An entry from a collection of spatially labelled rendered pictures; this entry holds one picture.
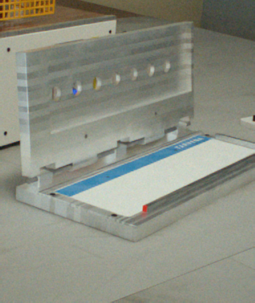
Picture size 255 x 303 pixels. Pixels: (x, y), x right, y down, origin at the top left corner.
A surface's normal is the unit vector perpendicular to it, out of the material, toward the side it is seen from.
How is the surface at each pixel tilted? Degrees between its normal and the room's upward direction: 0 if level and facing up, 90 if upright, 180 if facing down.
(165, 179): 0
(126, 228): 90
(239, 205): 0
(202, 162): 0
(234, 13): 90
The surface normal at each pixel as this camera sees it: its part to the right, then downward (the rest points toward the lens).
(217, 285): 0.07, -0.95
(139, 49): 0.82, 0.11
